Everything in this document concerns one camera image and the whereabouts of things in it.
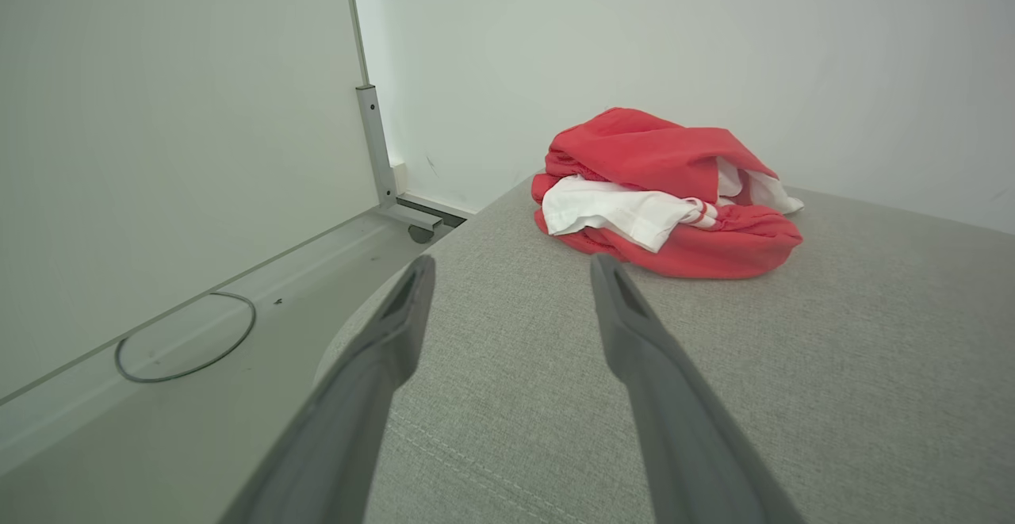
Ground thin grey wire loop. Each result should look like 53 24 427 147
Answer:
114 291 258 384

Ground white partition panel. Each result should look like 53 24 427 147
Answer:
0 0 381 407

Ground red shorts white trim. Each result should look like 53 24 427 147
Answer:
544 107 782 205

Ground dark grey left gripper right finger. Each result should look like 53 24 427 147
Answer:
590 253 806 524

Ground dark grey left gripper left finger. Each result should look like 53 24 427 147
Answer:
218 254 436 524

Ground red basketball jersey white sleeves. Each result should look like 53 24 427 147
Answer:
531 158 804 281

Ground grey metal partition post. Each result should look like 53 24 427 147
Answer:
354 84 443 232

